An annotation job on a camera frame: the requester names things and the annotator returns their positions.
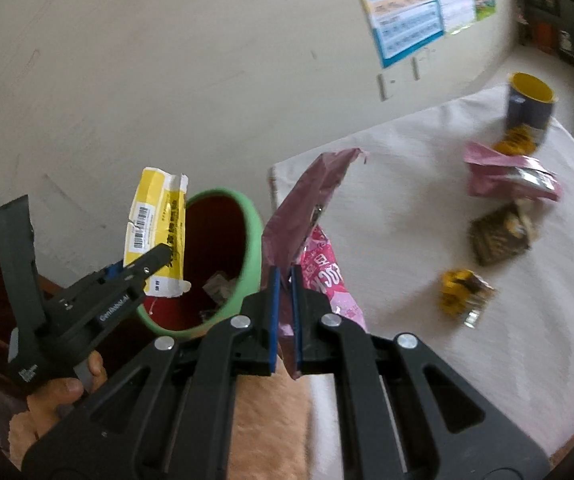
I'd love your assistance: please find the white table cloth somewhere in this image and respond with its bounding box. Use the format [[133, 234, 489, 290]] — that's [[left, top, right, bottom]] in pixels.
[[320, 86, 574, 454]]

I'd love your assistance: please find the dark shelf with items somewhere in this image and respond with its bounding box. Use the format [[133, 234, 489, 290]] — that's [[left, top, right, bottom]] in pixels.
[[517, 0, 574, 66]]

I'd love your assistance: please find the green red trash bin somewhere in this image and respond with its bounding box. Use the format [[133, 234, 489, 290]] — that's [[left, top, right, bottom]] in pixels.
[[137, 188, 263, 340]]

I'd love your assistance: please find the yellow white paper packet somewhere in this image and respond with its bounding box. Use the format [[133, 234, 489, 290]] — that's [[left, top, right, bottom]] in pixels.
[[123, 167, 190, 298]]

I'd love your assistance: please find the yellow candy wrapper by mug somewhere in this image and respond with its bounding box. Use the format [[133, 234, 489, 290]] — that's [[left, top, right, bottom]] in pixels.
[[493, 125, 537, 156]]

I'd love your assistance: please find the dark blue yellow mug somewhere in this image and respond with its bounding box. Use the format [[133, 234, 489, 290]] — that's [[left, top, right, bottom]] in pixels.
[[506, 72, 557, 148]]

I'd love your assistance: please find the white wall socket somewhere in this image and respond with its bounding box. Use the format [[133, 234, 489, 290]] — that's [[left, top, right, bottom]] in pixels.
[[377, 46, 440, 101]]

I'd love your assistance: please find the person's left hand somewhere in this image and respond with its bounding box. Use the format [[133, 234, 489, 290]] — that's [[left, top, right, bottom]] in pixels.
[[28, 351, 107, 440]]

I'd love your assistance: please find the pink snack packet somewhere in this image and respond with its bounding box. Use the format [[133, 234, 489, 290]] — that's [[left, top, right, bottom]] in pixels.
[[464, 142, 562, 202]]

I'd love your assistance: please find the yellow foil candy wrapper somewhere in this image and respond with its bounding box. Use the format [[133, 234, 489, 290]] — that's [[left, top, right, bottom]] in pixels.
[[439, 269, 496, 328]]

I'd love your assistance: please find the dark brown small box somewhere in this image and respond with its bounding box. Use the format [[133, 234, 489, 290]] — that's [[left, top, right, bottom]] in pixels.
[[468, 200, 537, 266]]

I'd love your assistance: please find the beige fluffy sleeve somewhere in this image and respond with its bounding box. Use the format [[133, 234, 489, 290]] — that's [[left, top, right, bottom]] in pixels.
[[7, 358, 313, 480]]

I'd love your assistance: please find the pink snack bag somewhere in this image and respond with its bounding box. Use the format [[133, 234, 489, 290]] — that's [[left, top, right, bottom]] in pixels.
[[262, 148, 366, 379]]

